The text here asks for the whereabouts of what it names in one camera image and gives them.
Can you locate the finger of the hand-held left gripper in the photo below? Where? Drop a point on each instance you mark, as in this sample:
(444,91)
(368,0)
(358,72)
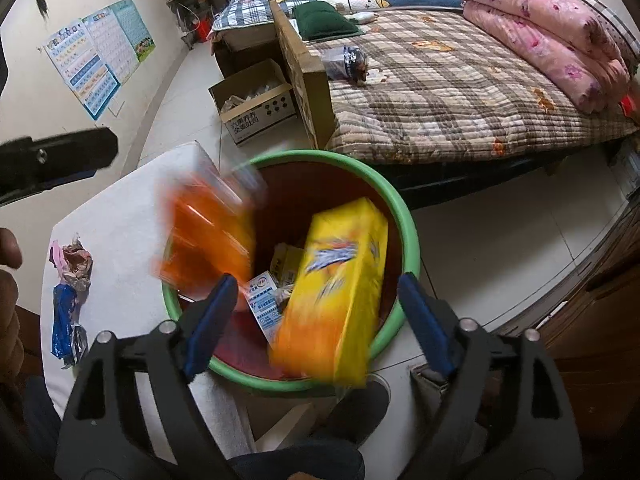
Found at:
(60,155)

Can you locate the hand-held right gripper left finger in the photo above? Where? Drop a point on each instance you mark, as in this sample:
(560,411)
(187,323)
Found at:
(210,330)

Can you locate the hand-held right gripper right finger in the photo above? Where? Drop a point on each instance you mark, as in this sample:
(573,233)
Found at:
(425,325)

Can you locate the white and blue milk carton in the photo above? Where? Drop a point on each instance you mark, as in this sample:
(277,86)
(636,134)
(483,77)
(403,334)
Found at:
(265,305)

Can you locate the yellow and orange drink box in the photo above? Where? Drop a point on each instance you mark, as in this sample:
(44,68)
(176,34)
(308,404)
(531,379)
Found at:
(335,285)

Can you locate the orange snack bag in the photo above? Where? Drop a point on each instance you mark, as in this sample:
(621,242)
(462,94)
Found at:
(210,230)

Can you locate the yellow carton with bear print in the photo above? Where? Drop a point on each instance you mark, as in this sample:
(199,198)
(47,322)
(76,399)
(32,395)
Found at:
(289,262)

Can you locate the green and red basin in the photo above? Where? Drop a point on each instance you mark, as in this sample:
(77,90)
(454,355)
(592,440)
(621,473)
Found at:
(395,220)

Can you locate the person's left hand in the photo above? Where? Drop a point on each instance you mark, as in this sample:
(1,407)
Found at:
(9,250)

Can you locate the crumpled pink wrapper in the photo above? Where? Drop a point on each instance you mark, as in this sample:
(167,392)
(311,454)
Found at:
(72,260)

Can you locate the person's dark shoe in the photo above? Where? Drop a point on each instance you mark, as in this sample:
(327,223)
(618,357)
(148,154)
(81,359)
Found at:
(352,412)

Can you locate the blue wrapper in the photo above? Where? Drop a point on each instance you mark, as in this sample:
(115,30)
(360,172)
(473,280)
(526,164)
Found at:
(65,320)

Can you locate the brown wooden cabinet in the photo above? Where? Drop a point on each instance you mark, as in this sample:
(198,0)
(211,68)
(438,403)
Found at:
(600,320)

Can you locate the red container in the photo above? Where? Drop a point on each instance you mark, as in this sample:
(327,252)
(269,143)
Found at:
(202,30)

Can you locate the person's leg in jeans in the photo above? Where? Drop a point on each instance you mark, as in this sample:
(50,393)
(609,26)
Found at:
(40,420)

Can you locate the cardboard box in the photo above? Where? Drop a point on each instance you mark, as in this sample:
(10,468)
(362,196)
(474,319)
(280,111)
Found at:
(255,105)

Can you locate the dark wooden shelf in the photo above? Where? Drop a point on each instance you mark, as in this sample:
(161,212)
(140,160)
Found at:
(197,5)

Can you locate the brown plaid mattress cover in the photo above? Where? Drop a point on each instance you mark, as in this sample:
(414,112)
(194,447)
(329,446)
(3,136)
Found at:
(450,95)

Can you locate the blue plaid bed blanket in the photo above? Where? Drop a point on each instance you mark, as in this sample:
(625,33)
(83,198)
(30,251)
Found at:
(245,7)

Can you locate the clear plastic bag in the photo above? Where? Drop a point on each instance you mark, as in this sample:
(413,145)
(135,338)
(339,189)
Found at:
(345,62)

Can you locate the dark green cushion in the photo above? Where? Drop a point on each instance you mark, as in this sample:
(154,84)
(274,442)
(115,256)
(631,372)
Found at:
(322,20)

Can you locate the pink flowered quilt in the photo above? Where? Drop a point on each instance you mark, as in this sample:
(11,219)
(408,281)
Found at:
(545,25)

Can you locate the blue wall poster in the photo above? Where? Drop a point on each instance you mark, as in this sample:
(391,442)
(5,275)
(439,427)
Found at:
(82,70)

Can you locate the green-edged wall poster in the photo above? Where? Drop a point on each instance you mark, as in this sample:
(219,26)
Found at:
(132,30)

